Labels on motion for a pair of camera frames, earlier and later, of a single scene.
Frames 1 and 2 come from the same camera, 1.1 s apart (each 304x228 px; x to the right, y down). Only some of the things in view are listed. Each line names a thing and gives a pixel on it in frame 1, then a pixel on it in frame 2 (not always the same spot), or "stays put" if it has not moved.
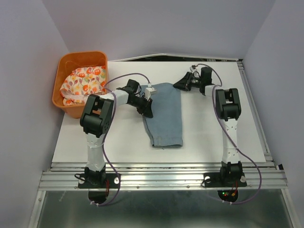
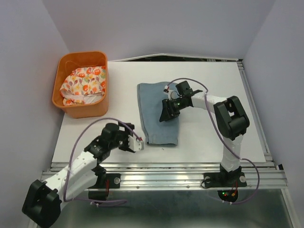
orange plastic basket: (68, 62) stays put
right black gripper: (184, 83) -> (167, 111)
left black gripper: (145, 109) -> (127, 131)
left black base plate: (98, 180) stays put
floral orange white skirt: (80, 83) stays put
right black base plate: (223, 179) stays put
